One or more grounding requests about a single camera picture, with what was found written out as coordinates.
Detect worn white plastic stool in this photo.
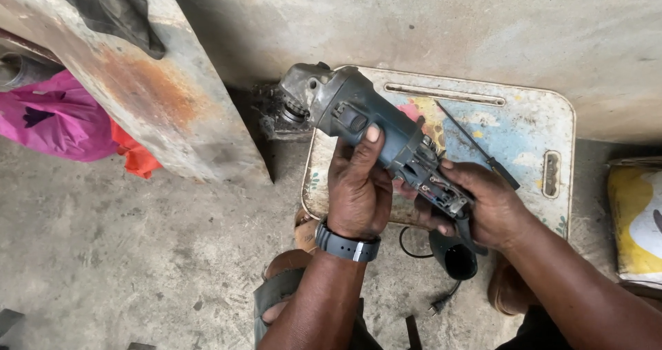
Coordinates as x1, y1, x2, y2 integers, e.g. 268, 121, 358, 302
301, 64, 577, 241

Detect dark grey cloth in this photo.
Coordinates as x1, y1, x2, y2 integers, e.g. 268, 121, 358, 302
30, 0, 167, 60

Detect small black bar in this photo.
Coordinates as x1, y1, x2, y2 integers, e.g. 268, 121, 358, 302
405, 314, 423, 350

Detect thin black screwdriver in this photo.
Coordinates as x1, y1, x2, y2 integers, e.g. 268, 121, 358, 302
433, 100, 521, 191

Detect black power cable with plug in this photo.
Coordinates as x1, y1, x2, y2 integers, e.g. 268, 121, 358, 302
398, 226, 462, 318

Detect black grinder rear cover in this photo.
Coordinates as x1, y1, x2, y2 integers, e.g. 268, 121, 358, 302
428, 229, 480, 281

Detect orange plastic bag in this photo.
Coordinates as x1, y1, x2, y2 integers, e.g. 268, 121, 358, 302
110, 118, 163, 180

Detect person's left hand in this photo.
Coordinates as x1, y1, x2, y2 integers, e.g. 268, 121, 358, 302
326, 123, 395, 240

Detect person's left foot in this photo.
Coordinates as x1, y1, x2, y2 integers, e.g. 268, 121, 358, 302
260, 249, 314, 326

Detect rusty grey metal plate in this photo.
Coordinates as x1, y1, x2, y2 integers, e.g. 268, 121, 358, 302
0, 0, 273, 185

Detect person's dark shorts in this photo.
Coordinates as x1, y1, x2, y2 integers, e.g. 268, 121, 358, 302
352, 297, 575, 350

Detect yellow and white sack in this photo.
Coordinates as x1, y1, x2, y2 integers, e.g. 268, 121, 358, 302
607, 157, 662, 290

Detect person's right hand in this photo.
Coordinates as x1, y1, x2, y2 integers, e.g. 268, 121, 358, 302
393, 159, 540, 253

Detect pink plastic bag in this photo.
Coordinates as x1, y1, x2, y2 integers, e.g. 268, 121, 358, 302
0, 69, 121, 163

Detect grey sandal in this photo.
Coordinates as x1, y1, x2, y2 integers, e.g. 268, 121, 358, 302
252, 267, 307, 350

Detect grey metal pipe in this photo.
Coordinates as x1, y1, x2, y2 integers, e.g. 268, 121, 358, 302
0, 50, 65, 89

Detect blue-grey angle grinder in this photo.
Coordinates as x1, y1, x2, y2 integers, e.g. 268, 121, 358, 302
278, 62, 489, 258

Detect black wrist watch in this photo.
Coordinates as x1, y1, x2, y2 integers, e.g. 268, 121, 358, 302
314, 218, 382, 263

